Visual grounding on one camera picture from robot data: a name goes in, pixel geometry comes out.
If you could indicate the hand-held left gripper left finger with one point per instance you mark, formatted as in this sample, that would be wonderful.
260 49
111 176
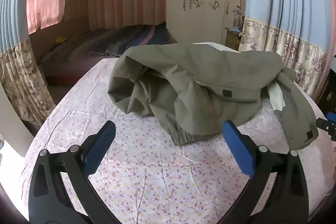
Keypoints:
101 142

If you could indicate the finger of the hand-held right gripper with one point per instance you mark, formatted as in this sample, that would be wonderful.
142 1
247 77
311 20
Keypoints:
326 125

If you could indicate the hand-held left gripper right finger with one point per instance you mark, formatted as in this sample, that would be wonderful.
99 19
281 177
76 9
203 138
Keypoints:
237 145

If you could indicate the olive green jacket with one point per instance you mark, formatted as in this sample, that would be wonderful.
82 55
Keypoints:
183 69

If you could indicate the bed with floral sheet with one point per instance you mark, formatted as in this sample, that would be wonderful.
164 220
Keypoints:
147 174

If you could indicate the white board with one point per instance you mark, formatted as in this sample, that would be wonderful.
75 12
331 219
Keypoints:
14 129

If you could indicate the bed with pink mattress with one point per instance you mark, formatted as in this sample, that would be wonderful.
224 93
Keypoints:
78 56

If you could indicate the wooden nightstand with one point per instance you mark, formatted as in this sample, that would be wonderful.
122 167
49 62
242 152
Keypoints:
232 40

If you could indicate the yellow plush toy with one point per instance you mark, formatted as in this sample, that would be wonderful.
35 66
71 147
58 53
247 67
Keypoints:
61 39

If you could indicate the striped blanket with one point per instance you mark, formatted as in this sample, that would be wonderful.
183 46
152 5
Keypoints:
136 37

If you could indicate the blue floral curtain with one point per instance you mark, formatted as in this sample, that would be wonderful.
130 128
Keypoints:
15 69
283 3

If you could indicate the blue cloth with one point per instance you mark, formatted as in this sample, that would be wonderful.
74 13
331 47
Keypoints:
235 29

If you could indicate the brown headboard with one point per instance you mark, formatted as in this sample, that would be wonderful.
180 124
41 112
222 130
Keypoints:
63 29

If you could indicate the small table lamp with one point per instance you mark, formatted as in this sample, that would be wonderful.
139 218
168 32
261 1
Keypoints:
237 16

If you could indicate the white wardrobe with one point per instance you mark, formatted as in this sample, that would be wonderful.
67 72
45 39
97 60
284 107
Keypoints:
199 22

